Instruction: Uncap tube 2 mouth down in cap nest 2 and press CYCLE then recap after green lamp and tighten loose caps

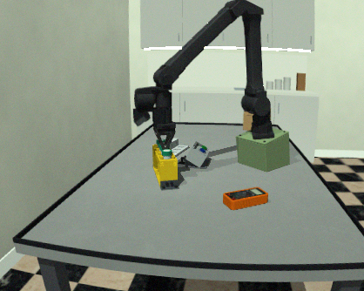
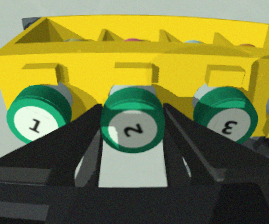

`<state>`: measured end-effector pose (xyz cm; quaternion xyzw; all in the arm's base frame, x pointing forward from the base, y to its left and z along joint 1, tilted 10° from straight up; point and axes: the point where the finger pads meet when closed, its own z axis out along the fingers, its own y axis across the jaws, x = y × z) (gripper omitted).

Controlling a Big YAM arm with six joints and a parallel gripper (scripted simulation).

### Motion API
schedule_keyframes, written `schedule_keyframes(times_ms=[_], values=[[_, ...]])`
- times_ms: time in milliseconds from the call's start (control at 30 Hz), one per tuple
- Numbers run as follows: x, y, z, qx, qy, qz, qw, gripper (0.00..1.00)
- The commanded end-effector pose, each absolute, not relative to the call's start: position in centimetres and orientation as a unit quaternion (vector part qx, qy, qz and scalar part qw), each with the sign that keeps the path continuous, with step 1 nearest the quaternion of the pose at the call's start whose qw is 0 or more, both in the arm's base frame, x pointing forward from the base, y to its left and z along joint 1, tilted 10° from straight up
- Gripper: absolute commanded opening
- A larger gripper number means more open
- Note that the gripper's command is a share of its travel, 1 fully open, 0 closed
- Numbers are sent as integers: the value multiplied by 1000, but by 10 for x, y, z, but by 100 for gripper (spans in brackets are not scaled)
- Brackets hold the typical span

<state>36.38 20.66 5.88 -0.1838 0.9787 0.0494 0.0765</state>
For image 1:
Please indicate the yellow tube rack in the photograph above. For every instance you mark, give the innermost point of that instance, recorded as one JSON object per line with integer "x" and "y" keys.
{"x": 166, "y": 168}

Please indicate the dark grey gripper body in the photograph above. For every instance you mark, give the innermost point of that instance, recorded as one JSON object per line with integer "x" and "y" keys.
{"x": 168, "y": 122}

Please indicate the orange multimeter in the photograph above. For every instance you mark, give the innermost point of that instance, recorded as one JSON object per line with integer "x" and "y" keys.
{"x": 245, "y": 198}

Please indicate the pale grey key housing panel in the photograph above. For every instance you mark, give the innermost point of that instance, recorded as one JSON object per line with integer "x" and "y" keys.
{"x": 196, "y": 158}

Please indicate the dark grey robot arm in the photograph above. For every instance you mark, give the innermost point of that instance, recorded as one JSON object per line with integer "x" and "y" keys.
{"x": 254, "y": 100}

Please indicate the black table edge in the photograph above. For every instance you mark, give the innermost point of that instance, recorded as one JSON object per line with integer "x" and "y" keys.
{"x": 193, "y": 264}

